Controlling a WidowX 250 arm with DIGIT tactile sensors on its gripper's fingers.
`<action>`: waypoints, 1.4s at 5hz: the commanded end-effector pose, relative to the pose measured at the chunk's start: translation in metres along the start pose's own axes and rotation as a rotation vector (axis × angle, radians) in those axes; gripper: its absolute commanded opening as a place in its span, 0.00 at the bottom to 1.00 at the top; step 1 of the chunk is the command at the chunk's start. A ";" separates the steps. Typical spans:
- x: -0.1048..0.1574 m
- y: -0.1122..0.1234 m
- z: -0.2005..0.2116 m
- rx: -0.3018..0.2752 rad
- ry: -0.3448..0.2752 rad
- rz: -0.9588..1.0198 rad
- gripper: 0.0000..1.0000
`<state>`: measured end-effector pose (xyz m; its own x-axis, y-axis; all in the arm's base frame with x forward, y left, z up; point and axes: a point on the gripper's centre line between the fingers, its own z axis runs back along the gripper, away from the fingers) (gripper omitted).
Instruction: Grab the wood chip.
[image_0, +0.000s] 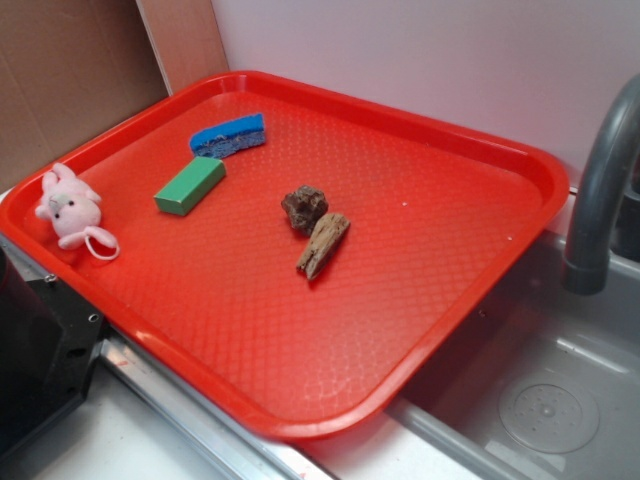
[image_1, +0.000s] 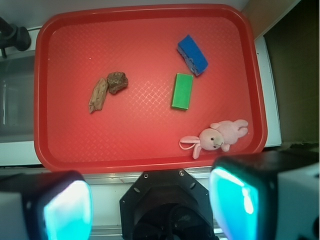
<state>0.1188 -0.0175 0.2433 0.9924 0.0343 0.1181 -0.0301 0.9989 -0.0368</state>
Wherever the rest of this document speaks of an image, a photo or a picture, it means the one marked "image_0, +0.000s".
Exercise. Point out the grey faucet spout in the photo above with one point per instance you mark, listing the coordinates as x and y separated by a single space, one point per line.
605 216

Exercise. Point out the brown cardboard panel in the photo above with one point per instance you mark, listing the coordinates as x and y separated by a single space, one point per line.
70 70

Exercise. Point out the light brown wood chip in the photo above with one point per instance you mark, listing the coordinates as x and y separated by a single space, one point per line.
325 239

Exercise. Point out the green rectangular block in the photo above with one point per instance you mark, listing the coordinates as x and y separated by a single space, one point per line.
187 188

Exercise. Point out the pink plush toy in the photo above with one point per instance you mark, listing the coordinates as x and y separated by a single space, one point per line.
73 209

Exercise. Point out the red plastic tray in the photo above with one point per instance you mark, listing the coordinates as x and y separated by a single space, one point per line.
438 214

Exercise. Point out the dark brown rock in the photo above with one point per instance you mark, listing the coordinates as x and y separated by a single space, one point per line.
304 207

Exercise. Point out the light wooden board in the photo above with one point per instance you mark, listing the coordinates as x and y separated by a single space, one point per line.
185 39

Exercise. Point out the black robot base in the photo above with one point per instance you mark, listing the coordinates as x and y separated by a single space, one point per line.
50 339

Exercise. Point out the grey toy sink basin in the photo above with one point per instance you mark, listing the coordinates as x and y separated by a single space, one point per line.
537 382

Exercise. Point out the blue sponge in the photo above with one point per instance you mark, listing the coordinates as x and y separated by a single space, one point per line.
228 138

